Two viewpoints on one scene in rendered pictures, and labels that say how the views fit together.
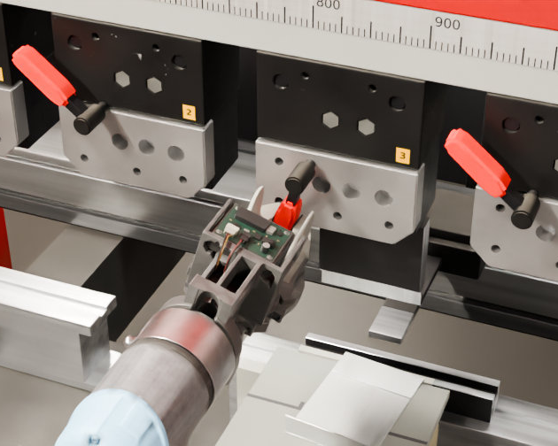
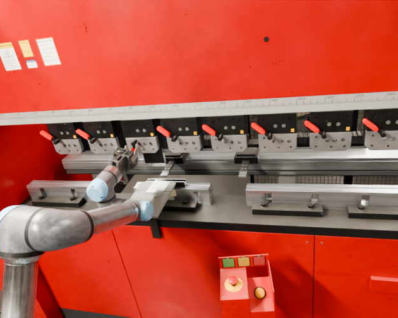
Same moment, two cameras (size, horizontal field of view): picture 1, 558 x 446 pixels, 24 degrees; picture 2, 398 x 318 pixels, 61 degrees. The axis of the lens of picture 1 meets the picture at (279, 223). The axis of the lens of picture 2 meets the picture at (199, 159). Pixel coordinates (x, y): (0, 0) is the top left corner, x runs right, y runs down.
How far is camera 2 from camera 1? 50 cm
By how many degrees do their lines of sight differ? 7
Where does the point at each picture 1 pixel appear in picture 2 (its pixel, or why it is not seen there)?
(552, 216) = (180, 139)
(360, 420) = (157, 190)
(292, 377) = (144, 186)
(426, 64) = (151, 115)
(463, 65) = (157, 114)
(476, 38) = (157, 108)
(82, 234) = not seen: hidden behind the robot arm
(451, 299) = (181, 170)
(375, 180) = (148, 141)
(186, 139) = (112, 141)
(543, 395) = not seen: hidden behind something
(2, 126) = (78, 147)
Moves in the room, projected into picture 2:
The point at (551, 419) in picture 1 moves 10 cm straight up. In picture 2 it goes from (197, 184) to (194, 166)
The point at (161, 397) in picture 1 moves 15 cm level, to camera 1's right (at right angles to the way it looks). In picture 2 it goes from (105, 178) to (144, 171)
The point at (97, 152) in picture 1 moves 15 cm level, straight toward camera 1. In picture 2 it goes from (96, 148) to (98, 161)
